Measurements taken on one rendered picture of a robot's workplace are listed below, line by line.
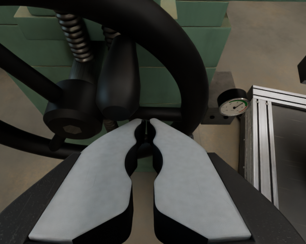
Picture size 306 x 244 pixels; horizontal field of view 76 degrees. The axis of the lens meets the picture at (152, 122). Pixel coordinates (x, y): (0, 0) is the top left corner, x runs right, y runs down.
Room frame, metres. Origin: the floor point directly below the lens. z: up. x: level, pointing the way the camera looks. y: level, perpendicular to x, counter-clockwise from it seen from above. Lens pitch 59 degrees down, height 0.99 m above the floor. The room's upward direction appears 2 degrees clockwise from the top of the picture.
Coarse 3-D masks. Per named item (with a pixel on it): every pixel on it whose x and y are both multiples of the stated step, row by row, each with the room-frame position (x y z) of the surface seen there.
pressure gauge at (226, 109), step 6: (228, 90) 0.27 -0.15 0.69; (234, 90) 0.26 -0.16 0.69; (240, 90) 0.27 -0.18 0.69; (222, 96) 0.26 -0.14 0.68; (228, 96) 0.25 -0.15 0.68; (234, 96) 0.25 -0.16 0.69; (240, 96) 0.25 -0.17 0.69; (246, 96) 0.25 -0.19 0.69; (222, 102) 0.25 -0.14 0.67; (228, 102) 0.24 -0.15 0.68; (234, 102) 0.24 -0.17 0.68; (240, 102) 0.24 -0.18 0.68; (246, 102) 0.24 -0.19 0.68; (222, 108) 0.24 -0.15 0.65; (228, 108) 0.24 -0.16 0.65; (240, 108) 0.24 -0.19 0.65; (246, 108) 0.24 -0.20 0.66; (222, 114) 0.24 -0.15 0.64; (228, 114) 0.24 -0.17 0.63; (234, 114) 0.24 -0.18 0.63
